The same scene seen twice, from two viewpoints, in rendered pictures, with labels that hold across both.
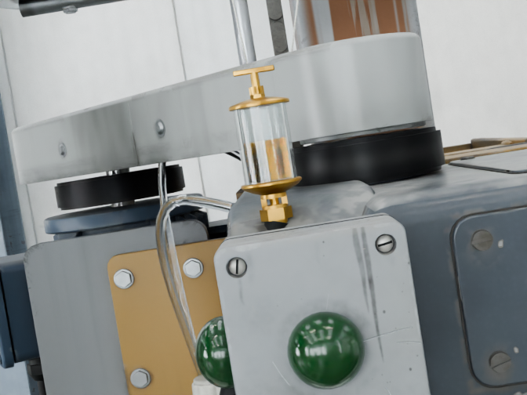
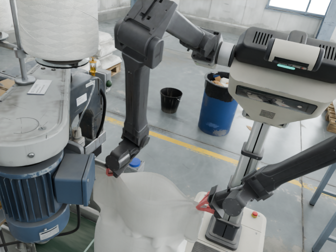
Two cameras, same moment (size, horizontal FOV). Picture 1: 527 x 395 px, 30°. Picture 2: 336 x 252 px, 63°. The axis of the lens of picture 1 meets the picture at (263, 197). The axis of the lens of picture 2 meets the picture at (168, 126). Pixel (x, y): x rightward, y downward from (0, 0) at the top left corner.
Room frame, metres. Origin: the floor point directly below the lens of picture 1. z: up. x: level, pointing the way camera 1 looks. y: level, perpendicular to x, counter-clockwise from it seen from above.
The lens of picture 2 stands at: (1.29, 0.56, 1.75)
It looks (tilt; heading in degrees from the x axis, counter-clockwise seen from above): 32 degrees down; 197
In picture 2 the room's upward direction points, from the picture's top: 8 degrees clockwise
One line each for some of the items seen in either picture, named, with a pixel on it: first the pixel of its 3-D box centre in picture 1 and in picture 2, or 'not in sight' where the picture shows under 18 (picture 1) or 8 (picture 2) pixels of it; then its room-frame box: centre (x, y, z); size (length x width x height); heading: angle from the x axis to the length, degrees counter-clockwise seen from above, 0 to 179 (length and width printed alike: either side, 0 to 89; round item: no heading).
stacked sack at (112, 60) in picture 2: not in sight; (101, 61); (-2.33, -1.76, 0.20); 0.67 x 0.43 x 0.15; 178
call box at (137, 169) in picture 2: not in sight; (134, 167); (0.31, 0.12, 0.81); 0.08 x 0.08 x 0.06; 88
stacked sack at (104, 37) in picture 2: not in sight; (88, 35); (-2.35, -1.99, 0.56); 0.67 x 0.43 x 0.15; 88
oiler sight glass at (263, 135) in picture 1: (265, 143); (93, 66); (0.46, 0.00, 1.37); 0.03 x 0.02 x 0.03; 88
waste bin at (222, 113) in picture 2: not in sight; (219, 104); (-1.70, 0.27, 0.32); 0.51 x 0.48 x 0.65; 178
